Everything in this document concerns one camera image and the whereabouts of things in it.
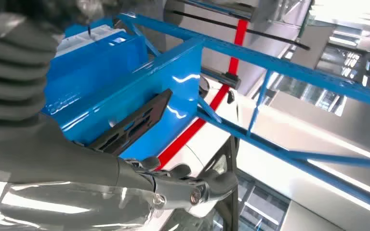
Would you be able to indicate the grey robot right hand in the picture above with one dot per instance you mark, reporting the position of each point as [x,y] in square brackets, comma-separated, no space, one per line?
[44,153]

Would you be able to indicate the blue plastic bin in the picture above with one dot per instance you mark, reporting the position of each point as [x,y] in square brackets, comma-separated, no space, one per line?
[92,70]

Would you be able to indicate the blue metal shelf rack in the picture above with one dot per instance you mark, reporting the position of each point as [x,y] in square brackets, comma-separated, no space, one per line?
[159,79]

